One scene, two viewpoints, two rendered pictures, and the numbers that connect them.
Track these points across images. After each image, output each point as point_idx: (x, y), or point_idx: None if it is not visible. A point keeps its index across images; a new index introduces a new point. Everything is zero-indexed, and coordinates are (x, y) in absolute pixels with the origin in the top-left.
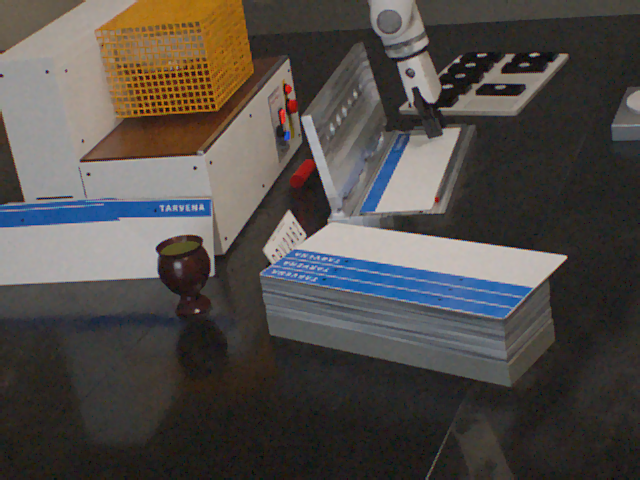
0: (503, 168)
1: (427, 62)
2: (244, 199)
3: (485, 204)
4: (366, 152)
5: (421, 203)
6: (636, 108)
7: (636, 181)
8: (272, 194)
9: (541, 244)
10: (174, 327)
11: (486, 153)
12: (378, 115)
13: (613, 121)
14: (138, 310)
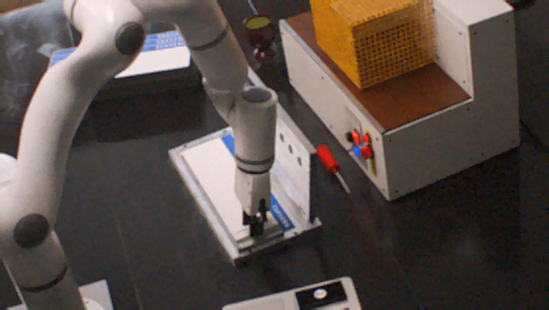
0: (174, 228)
1: (240, 176)
2: (311, 97)
3: (158, 184)
4: (272, 167)
5: (193, 155)
6: (92, 302)
7: (67, 241)
8: (335, 143)
9: (97, 163)
10: None
11: (204, 243)
12: (299, 196)
13: (107, 286)
14: None
